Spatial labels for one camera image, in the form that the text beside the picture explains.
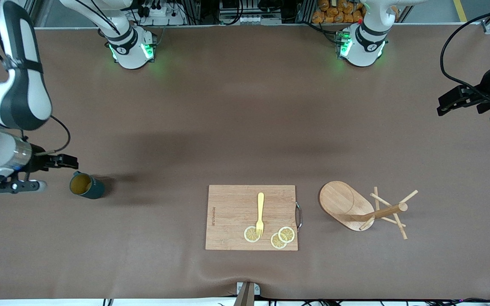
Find dark teal ceramic cup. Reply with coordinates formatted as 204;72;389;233
70;171;105;199

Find wooden mug rack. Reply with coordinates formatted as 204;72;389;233
319;181;419;240

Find brown table mat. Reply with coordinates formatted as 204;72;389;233
0;23;490;300

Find orange bagged goods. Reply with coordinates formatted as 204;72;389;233
312;0;367;24

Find white power strip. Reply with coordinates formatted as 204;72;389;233
141;4;186;26

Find bamboo cutting board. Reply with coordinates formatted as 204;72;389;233
205;184;303;251

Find lemon slice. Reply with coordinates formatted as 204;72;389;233
278;227;296;244
271;232;288;250
244;226;262;243

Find yellow plastic fork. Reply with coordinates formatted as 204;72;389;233
256;192;265;237

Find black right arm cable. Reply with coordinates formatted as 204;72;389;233
22;115;71;156

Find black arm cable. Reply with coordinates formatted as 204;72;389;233
440;4;490;105
22;115;71;156

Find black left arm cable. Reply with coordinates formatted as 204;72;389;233
440;4;490;105

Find metal table edge bracket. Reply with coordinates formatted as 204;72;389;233
234;281;261;306

